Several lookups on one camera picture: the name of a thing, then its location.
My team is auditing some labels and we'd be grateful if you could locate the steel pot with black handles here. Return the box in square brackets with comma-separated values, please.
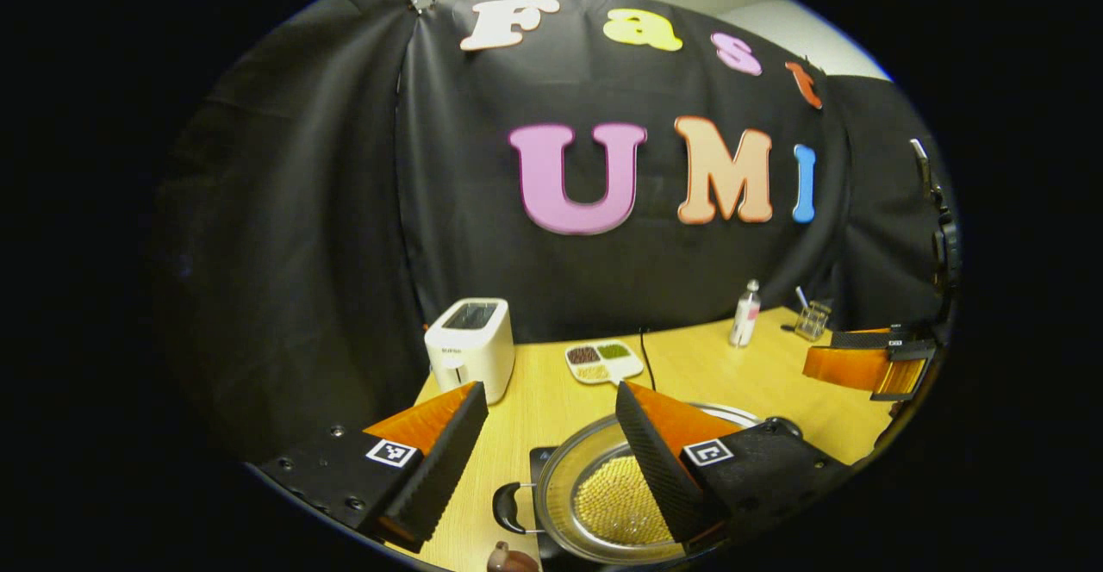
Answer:
[493, 401, 807, 566]

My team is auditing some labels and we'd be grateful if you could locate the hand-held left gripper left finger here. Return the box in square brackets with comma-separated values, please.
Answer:
[250, 381, 490, 554]

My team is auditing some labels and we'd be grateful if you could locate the clear square holder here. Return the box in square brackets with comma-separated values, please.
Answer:
[793, 298, 834, 342]

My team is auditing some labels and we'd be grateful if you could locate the clear bottle with pink label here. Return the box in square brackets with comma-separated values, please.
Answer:
[729, 279, 763, 349]

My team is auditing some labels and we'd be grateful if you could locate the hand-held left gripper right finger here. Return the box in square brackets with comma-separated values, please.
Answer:
[614, 381, 854, 556]

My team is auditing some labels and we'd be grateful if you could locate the black backdrop cloth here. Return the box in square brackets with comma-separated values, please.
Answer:
[151, 0, 957, 461]

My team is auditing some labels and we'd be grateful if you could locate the white toaster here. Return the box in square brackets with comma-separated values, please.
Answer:
[424, 298, 516, 406]

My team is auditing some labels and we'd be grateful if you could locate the white divided dish of beans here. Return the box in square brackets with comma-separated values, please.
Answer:
[564, 339, 645, 385]

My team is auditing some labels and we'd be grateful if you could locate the pile of yellow beans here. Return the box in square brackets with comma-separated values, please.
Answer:
[573, 456, 677, 547]

